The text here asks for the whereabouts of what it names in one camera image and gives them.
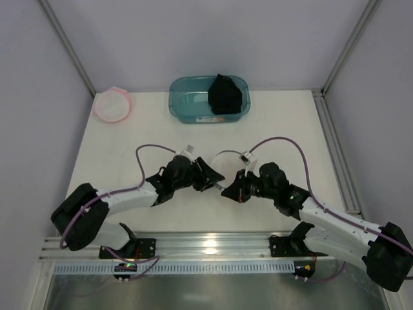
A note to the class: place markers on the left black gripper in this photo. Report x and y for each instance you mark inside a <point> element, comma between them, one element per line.
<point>198,174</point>

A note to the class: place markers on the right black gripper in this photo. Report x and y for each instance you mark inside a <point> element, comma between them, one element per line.
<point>244,186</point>

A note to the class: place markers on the blue-rimmed mesh laundry bag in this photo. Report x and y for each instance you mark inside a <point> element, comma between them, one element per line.
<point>228,164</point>

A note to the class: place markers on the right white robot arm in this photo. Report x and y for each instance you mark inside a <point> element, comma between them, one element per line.
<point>382,251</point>

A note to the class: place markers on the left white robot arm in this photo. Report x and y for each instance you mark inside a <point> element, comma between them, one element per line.
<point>81,218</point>

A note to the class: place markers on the black bra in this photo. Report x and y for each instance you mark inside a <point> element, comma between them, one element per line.
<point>224,97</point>

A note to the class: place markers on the pink-rimmed mesh laundry bag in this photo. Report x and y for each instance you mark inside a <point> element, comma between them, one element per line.
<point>113,105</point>

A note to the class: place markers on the teal plastic bin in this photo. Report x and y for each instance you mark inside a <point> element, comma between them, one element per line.
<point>188,100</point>

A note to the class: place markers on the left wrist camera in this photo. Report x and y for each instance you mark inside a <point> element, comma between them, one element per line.
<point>187,152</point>

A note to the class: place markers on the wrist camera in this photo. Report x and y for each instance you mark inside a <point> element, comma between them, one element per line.
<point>249,160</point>
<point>187,152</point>

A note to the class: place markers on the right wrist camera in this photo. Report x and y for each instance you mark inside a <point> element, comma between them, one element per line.
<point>249,160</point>

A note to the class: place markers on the white slotted cable duct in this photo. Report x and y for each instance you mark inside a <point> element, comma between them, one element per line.
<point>176,268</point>

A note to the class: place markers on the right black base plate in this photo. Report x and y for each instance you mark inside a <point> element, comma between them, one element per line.
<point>286,246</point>

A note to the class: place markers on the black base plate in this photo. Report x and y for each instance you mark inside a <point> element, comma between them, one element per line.
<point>286,246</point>
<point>141,248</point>

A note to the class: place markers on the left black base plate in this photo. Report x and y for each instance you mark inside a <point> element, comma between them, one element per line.
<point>141,248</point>

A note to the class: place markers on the aluminium mounting rail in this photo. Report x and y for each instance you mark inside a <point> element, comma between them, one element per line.
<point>179,247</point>

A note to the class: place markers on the right aluminium frame rail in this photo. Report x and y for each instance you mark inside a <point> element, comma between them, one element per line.
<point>344,180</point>

